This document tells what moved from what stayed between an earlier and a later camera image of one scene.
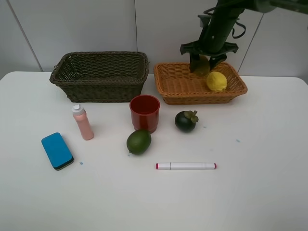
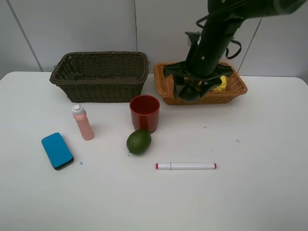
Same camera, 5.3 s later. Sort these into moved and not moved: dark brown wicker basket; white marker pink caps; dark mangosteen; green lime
Moved: dark mangosteen
Not moved: green lime; dark brown wicker basket; white marker pink caps
